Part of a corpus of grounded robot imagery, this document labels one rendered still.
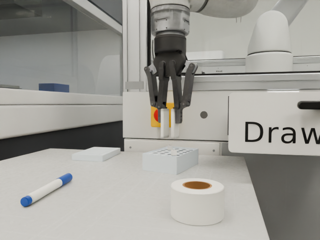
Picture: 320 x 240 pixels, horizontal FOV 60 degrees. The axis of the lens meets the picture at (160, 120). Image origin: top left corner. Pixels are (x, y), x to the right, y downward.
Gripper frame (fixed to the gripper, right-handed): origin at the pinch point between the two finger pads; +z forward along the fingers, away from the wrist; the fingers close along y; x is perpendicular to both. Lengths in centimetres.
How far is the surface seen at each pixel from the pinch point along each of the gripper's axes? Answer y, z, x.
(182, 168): 5.2, 9.2, -4.1
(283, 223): 23.1, 28.8, 25.3
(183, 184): 14.8, 6.1, -25.1
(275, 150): 23.9, 3.6, -6.0
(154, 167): -0.3, 9.0, -7.1
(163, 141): -10.4, 6.7, 16.2
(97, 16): -68, -50, 53
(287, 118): 25.7, -2.1, -5.6
